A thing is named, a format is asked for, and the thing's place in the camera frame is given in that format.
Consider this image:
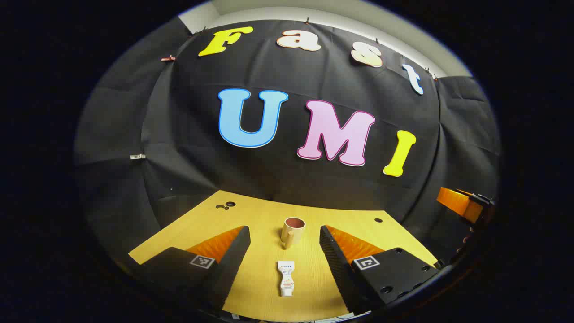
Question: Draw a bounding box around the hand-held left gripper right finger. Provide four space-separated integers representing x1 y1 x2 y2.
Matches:
319 225 442 314

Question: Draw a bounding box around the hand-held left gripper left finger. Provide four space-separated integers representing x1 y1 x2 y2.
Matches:
128 226 251 312

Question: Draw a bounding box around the beige cup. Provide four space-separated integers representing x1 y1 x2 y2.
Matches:
281 217 306 250

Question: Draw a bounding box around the white toothpaste tube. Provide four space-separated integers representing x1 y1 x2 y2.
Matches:
277 261 296 297

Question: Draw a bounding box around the wooden desktop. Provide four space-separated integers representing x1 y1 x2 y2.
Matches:
129 190 439 323

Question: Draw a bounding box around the black backdrop cloth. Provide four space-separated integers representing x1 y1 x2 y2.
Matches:
74 18 500 270

